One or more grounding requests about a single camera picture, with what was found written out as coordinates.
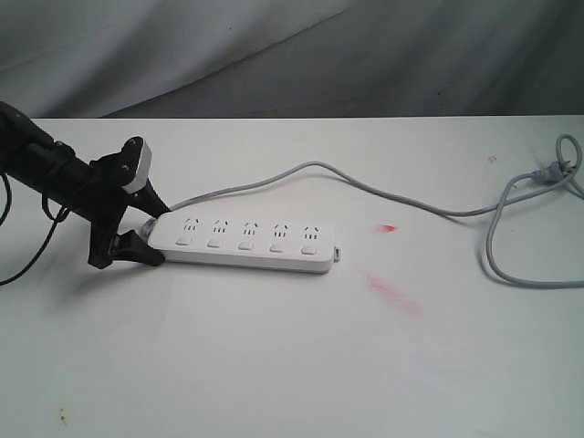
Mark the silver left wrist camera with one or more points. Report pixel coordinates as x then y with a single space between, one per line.
135 164

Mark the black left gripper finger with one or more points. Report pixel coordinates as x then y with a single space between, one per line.
148 201
131 247

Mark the white five-outlet power strip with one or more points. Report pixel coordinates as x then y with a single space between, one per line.
221 240

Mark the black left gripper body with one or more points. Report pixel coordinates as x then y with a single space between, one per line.
107 202

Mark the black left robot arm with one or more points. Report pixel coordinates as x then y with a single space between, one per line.
32 157

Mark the grey backdrop cloth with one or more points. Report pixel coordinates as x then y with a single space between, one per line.
291 59

